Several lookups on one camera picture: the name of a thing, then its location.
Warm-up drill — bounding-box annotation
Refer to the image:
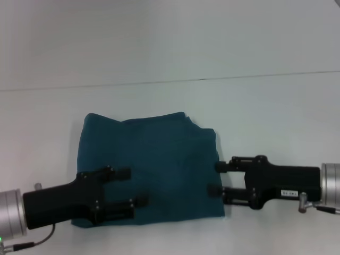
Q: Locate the arm cable with plug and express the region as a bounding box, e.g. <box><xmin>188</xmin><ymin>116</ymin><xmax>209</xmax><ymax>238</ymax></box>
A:
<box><xmin>297</xmin><ymin>193</ymin><xmax>340</xmax><ymax>215</ymax></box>
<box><xmin>0</xmin><ymin>182</ymin><xmax>55</xmax><ymax>252</ymax></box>

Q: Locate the right arm cable with plug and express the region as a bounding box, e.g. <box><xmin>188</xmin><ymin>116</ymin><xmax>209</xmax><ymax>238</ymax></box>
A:
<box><xmin>297</xmin><ymin>193</ymin><xmax>340</xmax><ymax>215</ymax></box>

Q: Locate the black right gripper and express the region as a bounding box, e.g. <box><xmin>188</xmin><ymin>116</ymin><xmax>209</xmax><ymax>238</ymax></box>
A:
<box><xmin>208</xmin><ymin>155</ymin><xmax>322</xmax><ymax>211</ymax></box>

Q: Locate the teal t-shirt with FREE print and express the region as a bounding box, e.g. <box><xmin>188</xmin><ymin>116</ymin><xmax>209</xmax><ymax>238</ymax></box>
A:
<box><xmin>71</xmin><ymin>112</ymin><xmax>226</xmax><ymax>229</ymax></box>

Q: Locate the left arm cable with plug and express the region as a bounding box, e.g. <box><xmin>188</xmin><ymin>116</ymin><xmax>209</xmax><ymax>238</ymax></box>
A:
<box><xmin>0</xmin><ymin>182</ymin><xmax>55</xmax><ymax>252</ymax></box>

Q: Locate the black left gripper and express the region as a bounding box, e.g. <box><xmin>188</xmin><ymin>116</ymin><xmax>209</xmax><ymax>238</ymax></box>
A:
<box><xmin>22</xmin><ymin>165</ymin><xmax>149</xmax><ymax>231</ymax></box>

